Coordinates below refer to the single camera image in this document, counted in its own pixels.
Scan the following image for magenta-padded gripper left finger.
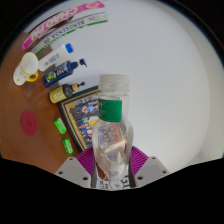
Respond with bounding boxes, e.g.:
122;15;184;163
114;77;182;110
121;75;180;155
54;146;99;188

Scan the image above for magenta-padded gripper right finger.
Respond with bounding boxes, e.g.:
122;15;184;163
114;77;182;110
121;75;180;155
126;145;171;188

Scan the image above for clear green-labelled plastic bottle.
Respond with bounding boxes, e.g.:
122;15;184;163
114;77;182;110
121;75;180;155
91;73;135;187

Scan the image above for framed group photo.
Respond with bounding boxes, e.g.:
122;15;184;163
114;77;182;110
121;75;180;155
57;85;101;153

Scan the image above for flat round red coaster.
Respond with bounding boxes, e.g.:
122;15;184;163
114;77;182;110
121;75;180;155
19;110;39;137

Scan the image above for amber pump bottle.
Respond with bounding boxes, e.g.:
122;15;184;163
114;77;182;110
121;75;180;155
49;81;86;104

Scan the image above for dark blue pump bottle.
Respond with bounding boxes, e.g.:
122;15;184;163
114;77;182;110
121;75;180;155
43;58;88;88

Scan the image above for white bottle with blue cap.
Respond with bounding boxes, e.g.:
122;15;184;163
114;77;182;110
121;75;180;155
37;43;74;72

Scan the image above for white and green shuttlecock tube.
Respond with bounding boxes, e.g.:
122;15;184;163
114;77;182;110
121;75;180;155
34;12;109;56

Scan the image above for pink shuttlecock tube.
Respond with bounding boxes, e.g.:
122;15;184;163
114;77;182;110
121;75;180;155
21;0;105;51

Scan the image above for white cup with yellow handle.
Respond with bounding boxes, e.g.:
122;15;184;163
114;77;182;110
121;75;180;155
12;51;40;87

